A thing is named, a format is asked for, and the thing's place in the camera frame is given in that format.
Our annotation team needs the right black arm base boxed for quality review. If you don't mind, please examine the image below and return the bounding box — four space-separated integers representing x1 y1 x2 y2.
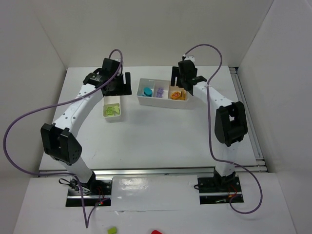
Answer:
194 176 244 205

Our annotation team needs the green lego on foreground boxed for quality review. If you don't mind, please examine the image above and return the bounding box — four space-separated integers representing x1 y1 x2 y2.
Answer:
107 227 117 234

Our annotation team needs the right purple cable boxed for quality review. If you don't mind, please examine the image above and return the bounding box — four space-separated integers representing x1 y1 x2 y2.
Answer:
181 43 263 215

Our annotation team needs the orange oval lego piece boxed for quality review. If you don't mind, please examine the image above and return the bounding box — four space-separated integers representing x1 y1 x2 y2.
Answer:
170 91 181 100

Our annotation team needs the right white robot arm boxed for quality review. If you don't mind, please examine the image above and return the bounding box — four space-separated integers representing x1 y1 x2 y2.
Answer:
171 55 248 192

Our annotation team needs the green lego brick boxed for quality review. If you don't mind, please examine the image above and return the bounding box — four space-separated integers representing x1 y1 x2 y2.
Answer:
105 106 114 117
113 105 120 116

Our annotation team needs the teal lego brick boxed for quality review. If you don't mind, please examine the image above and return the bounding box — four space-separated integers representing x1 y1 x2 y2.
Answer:
139 90 145 97
143 87 153 97

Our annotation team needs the small white divided tray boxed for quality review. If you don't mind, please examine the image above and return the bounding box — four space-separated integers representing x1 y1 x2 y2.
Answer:
103 96 122 122

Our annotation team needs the red object at bottom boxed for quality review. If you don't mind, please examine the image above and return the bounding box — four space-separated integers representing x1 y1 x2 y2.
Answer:
151 230 162 234

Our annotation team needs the aluminium rail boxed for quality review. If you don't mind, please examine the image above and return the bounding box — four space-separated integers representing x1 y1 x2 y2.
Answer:
40 165 268 178
229 67 268 173

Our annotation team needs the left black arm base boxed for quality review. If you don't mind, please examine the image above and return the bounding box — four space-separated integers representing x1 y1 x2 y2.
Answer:
58 178 113 207

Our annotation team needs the aluminium rail front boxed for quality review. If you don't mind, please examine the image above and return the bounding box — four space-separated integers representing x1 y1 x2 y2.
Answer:
40 165 268 178

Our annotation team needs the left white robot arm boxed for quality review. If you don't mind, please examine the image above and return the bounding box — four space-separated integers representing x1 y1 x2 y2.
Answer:
40 58 132 194

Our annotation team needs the aluminium rail right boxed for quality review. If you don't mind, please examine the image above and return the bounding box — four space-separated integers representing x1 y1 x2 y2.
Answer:
229 67 268 173

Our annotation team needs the yellow orange lego brick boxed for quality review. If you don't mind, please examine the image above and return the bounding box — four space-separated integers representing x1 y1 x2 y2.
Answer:
180 90 186 100

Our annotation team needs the large white three-compartment tray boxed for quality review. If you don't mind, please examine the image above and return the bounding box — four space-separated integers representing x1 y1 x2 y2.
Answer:
136 78 189 109

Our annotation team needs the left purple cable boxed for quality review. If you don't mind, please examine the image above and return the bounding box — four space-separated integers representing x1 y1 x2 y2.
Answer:
2 49 124 229

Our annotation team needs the purple cable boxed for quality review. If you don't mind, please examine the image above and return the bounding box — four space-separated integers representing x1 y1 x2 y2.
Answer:
2 49 124 229
181 43 263 215

